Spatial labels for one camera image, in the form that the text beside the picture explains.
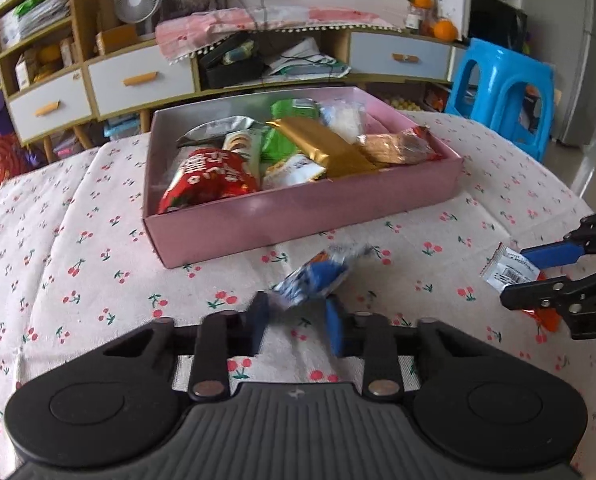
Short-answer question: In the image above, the clear bin with blue lid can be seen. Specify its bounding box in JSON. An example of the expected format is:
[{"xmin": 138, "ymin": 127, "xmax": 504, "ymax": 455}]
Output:
[{"xmin": 103, "ymin": 112, "xmax": 151, "ymax": 138}]

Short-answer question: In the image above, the wooden cabinet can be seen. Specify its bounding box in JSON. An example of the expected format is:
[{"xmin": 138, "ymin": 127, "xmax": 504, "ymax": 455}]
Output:
[{"xmin": 0, "ymin": 0, "xmax": 471, "ymax": 163}]

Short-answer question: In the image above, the pink cardboard box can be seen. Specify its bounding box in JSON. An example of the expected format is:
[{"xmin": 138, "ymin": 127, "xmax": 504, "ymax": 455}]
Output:
[{"xmin": 142, "ymin": 86, "xmax": 464, "ymax": 270}]

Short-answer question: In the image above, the black microwave oven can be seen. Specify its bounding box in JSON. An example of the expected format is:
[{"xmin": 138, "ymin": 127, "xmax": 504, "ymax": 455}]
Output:
[{"xmin": 465, "ymin": 0, "xmax": 528, "ymax": 53}]

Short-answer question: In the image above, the white desk fan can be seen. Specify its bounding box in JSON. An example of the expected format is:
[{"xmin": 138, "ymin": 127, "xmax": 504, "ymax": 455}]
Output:
[{"xmin": 114, "ymin": 0, "xmax": 163, "ymax": 26}]

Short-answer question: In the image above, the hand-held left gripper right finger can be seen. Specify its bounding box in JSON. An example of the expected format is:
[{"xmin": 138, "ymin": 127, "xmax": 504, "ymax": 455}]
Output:
[{"xmin": 325, "ymin": 294, "xmax": 491, "ymax": 397}]

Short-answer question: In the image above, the stack of bagged papers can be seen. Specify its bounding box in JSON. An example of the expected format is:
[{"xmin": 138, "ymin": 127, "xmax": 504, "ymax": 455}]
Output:
[{"xmin": 0, "ymin": 0, "xmax": 71, "ymax": 46}]

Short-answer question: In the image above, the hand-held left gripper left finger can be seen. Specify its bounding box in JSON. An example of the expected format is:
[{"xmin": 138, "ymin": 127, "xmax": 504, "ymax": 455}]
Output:
[{"xmin": 103, "ymin": 291, "xmax": 271, "ymax": 402}]

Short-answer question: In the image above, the clear white snack packet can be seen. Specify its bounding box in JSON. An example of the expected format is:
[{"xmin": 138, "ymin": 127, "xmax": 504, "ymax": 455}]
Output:
[{"xmin": 320, "ymin": 97, "xmax": 369, "ymax": 143}]

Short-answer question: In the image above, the small green snack packet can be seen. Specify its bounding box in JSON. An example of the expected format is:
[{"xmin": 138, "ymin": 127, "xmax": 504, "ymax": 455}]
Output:
[{"xmin": 270, "ymin": 98, "xmax": 321, "ymax": 123}]

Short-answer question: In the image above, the brown cookie packet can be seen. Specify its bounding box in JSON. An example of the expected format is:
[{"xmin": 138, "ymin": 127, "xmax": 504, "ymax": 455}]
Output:
[{"xmin": 355, "ymin": 127, "xmax": 439, "ymax": 167}]

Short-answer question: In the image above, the grey refrigerator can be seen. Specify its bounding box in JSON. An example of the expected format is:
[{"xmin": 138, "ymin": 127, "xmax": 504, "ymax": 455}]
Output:
[{"xmin": 552, "ymin": 0, "xmax": 596, "ymax": 147}]

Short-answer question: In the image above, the blue plastic stool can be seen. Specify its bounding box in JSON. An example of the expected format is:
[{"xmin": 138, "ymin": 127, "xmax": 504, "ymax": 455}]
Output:
[{"xmin": 445, "ymin": 37, "xmax": 556, "ymax": 161}]

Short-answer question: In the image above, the red snack bag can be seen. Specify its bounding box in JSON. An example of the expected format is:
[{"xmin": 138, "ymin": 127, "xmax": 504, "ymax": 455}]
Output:
[{"xmin": 158, "ymin": 147, "xmax": 261, "ymax": 215}]

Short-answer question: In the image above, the yellow egg tray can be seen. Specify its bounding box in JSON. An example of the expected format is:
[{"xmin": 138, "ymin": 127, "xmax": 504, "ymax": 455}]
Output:
[{"xmin": 380, "ymin": 92, "xmax": 429, "ymax": 111}]

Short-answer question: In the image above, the pile of papers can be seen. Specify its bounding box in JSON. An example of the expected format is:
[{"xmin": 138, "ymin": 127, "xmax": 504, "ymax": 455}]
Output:
[{"xmin": 263, "ymin": 37, "xmax": 351, "ymax": 81}]

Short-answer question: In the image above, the white drawer with wooden handle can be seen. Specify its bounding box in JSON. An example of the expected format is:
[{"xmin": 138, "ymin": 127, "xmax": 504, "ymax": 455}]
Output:
[
  {"xmin": 350, "ymin": 31, "xmax": 453, "ymax": 81},
  {"xmin": 87, "ymin": 46, "xmax": 196, "ymax": 118},
  {"xmin": 5, "ymin": 72, "xmax": 93, "ymax": 143}
]

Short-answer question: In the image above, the gold snack packet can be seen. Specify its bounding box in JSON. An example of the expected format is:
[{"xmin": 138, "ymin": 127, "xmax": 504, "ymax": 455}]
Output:
[{"xmin": 265, "ymin": 117, "xmax": 386, "ymax": 179}]

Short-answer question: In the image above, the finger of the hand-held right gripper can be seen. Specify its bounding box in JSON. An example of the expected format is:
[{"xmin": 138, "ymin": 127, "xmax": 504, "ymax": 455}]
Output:
[
  {"xmin": 520, "ymin": 210, "xmax": 596, "ymax": 268},
  {"xmin": 500, "ymin": 266, "xmax": 596, "ymax": 311}
]

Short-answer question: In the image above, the white and orange snack packet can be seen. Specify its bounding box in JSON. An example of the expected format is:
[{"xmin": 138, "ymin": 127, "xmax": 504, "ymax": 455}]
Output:
[{"xmin": 480, "ymin": 244, "xmax": 562, "ymax": 333}]

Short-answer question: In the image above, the pink fringed cloth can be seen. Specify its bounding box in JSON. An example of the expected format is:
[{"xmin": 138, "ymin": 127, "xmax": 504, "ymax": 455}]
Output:
[{"xmin": 155, "ymin": 6, "xmax": 409, "ymax": 63}]

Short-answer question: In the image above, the black box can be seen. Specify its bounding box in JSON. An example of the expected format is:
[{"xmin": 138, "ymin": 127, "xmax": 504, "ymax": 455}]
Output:
[{"xmin": 198, "ymin": 35, "xmax": 266, "ymax": 90}]

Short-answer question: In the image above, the blue snack packet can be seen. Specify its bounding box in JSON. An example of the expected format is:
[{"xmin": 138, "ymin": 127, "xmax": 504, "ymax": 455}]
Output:
[{"xmin": 270, "ymin": 242, "xmax": 373, "ymax": 310}]

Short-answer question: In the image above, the silver cookie packet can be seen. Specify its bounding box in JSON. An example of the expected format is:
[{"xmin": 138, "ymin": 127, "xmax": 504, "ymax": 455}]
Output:
[{"xmin": 177, "ymin": 116, "xmax": 266, "ymax": 155}]

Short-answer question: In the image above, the cherry-print tablecloth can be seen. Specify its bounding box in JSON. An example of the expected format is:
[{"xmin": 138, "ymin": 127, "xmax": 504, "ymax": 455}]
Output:
[{"xmin": 0, "ymin": 110, "xmax": 596, "ymax": 480}]

